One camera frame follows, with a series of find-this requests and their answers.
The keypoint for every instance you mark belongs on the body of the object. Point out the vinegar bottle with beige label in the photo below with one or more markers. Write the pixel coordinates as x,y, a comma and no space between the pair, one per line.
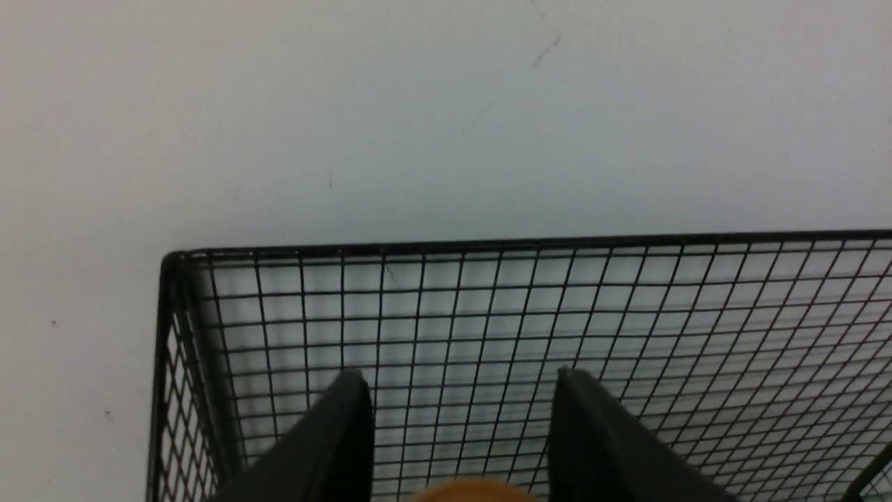
473,489

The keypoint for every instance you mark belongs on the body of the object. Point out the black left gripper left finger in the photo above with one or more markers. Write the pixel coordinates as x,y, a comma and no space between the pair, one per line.
326,456

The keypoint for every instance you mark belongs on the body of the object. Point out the black wire mesh shelf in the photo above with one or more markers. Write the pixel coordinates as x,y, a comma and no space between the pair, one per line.
762,358

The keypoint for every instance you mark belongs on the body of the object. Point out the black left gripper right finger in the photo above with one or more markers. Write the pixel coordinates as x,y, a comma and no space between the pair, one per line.
597,451

